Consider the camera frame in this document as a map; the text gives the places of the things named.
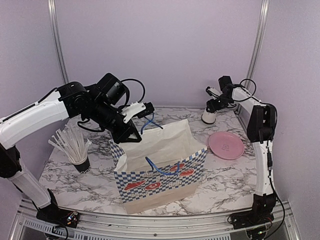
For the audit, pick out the bundle of wrapped straws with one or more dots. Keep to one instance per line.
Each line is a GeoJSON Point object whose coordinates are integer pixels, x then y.
{"type": "Point", "coordinates": [72, 143]}

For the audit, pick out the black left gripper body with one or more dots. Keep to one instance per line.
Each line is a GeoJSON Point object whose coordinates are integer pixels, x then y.
{"type": "Point", "coordinates": [105, 111]}

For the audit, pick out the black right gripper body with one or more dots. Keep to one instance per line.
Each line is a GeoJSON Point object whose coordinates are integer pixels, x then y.
{"type": "Point", "coordinates": [222, 103]}

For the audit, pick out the black cup holding straws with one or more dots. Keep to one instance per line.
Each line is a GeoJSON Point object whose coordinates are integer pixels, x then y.
{"type": "Point", "coordinates": [83, 166]}

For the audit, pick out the aluminium frame post left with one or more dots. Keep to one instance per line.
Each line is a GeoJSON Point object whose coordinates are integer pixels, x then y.
{"type": "Point", "coordinates": [57, 40]}

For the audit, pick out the white paper coffee cup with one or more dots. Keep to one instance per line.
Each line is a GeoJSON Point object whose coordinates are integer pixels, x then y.
{"type": "Point", "coordinates": [209, 116]}

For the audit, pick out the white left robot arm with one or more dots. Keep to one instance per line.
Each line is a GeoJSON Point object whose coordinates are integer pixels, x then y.
{"type": "Point", "coordinates": [95, 102]}

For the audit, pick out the pink round plate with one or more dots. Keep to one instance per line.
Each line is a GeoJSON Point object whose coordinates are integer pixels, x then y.
{"type": "Point", "coordinates": [226, 145]}

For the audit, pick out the aluminium frame post right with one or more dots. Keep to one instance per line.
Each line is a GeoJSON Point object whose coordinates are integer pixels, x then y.
{"type": "Point", "coordinates": [260, 33]}

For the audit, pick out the aluminium front rail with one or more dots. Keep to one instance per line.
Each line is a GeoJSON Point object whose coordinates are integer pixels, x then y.
{"type": "Point", "coordinates": [103, 226]}

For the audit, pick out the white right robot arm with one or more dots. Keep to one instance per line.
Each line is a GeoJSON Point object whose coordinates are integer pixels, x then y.
{"type": "Point", "coordinates": [260, 131]}

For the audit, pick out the blue checkered paper bag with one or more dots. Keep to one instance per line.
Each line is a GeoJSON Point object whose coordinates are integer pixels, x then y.
{"type": "Point", "coordinates": [166, 166]}

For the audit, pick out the aluminium frame post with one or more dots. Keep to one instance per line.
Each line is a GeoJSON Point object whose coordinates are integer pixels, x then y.
{"type": "Point", "coordinates": [260, 33]}
{"type": "Point", "coordinates": [57, 40]}

